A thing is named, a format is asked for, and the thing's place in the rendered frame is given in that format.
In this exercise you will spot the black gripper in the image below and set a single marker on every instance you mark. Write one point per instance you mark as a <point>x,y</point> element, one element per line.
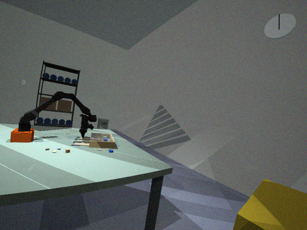
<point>83,129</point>

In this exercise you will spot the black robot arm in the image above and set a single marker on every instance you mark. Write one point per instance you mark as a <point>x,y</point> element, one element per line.
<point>24,124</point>

